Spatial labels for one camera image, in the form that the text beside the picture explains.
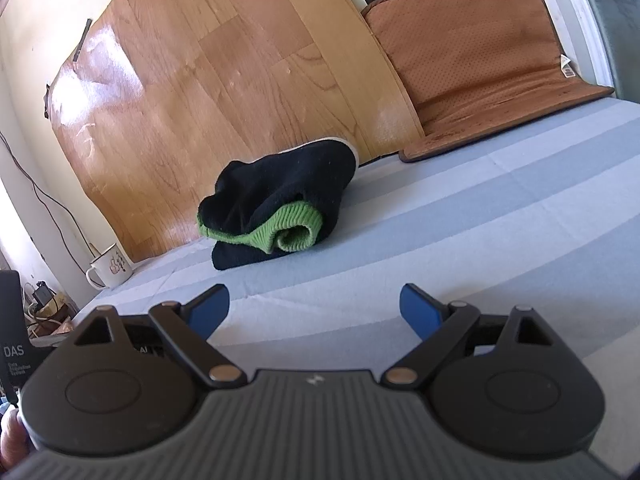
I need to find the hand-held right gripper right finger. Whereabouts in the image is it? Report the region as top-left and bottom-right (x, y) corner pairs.
(384, 283), (557, 390)

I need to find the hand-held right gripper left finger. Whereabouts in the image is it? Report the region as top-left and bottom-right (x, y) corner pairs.
(74, 284), (248, 390)

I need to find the navy sweater with green trim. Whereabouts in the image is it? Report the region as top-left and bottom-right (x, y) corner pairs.
(196, 138), (360, 272)

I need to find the person's left hand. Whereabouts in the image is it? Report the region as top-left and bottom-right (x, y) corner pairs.
(0, 407), (32, 478)

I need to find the white enamel mug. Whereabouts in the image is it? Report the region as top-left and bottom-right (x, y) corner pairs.
(85, 242), (135, 290)

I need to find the striped light blue bedsheet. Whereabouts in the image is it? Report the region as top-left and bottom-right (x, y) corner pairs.
(30, 97), (640, 480)

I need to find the wood-pattern vinyl sheet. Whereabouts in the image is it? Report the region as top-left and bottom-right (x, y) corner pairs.
(50, 0), (427, 267)

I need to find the brown perforated mat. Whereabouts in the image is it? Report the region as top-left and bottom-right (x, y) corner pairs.
(361, 0), (616, 163)

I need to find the black tape strip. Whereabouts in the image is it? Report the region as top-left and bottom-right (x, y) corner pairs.
(72, 18), (94, 62)

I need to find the black wall cable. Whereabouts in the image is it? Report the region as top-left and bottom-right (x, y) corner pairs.
(0, 130), (96, 281)

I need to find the white door frame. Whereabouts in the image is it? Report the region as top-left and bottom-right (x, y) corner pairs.
(530, 0), (617, 87)

